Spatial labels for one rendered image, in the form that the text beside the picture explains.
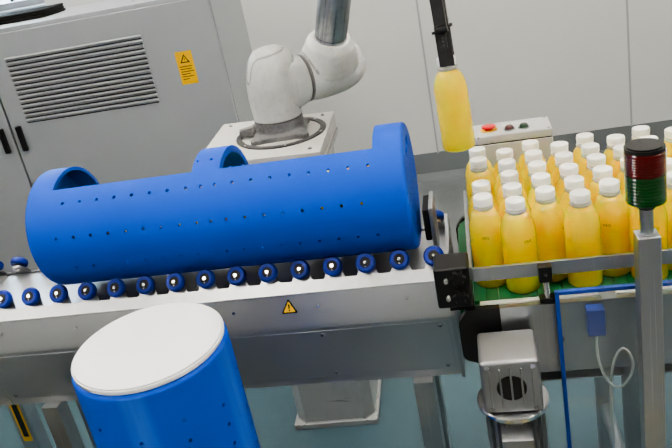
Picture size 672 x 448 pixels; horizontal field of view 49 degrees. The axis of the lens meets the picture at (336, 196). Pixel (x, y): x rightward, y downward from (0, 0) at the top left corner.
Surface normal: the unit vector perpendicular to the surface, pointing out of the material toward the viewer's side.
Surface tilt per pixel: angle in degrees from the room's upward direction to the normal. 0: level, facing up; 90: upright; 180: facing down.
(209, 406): 90
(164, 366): 0
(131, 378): 0
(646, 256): 90
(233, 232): 90
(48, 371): 110
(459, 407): 0
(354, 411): 90
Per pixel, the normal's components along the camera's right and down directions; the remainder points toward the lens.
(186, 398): 0.54, 0.22
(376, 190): -0.19, 0.07
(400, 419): -0.18, -0.91
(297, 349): -0.07, 0.68
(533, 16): -0.11, 0.39
